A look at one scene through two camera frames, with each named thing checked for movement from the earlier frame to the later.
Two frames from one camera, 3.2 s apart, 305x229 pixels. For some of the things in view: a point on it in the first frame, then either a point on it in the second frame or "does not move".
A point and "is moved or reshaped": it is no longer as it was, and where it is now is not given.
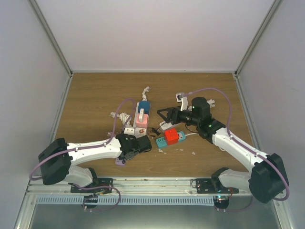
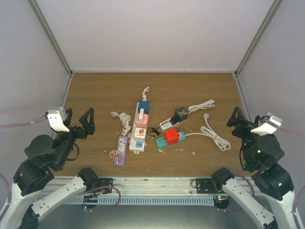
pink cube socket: [141, 124] does not move
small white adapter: [141, 115] does not move
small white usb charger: [129, 130] is moved or reshaped
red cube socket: [171, 136] does not move
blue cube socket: [145, 105] does not move
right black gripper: [169, 118] -> [244, 124]
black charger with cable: [153, 130] does not move
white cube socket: [139, 132] does not move
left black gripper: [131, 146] -> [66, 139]
